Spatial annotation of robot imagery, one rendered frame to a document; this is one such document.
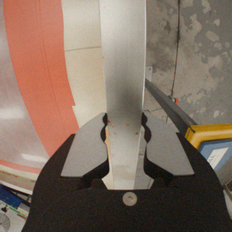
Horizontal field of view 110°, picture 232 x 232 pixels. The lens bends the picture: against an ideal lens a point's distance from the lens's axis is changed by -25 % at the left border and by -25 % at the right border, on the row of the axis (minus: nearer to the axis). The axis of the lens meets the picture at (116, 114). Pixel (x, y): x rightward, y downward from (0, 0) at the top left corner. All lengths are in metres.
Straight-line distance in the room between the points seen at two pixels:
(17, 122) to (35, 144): 0.06
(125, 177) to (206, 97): 1.43
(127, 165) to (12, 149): 0.28
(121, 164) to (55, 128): 0.12
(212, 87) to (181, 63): 0.52
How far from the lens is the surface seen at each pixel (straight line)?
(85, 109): 0.16
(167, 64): 1.18
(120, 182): 0.21
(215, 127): 0.26
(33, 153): 0.29
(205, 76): 1.44
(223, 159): 0.31
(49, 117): 0.19
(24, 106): 0.21
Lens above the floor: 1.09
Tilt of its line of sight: 61 degrees down
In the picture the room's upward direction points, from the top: 176 degrees counter-clockwise
